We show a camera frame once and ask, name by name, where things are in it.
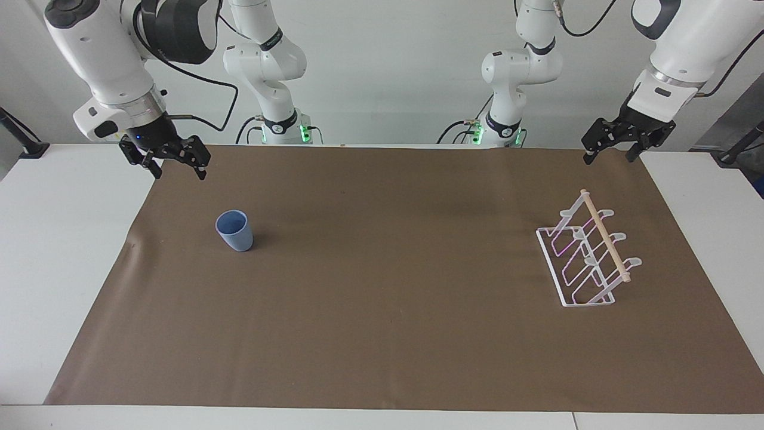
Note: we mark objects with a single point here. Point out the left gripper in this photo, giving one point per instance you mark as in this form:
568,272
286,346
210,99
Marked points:
637,124

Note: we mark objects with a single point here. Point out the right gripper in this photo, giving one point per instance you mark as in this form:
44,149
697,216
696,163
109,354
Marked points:
150,134

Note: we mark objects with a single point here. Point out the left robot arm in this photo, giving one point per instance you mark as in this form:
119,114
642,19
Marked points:
686,42

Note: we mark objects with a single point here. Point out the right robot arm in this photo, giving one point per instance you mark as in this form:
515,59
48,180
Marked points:
98,54

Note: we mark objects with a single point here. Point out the blue cup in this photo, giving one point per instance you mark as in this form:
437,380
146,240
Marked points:
234,232

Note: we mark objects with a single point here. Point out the black stand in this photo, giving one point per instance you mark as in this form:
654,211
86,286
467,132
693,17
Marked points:
740,146
27,143

